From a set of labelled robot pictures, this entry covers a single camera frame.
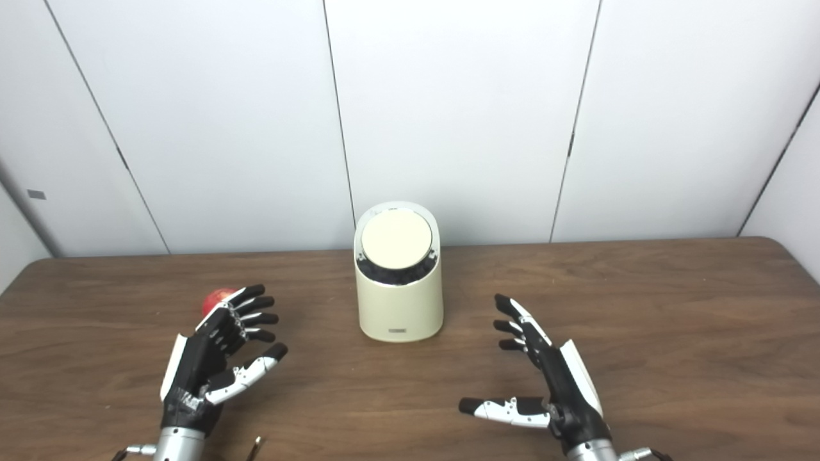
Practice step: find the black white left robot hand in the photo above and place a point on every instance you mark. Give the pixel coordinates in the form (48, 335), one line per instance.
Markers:
(195, 368)

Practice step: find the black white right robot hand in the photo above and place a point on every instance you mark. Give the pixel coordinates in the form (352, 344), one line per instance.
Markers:
(567, 390)

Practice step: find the red apple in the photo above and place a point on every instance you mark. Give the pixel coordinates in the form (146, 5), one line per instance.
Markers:
(213, 302)

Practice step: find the round cream bin lid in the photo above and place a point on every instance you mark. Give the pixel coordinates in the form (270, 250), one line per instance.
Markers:
(396, 239)

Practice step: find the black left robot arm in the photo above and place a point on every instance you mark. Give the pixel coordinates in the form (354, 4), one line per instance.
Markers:
(179, 446)

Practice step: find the cream-colored bin body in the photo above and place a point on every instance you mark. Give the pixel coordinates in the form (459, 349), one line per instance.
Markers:
(400, 307)

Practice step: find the small grey wall label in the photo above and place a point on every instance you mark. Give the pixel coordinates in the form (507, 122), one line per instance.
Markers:
(36, 194)

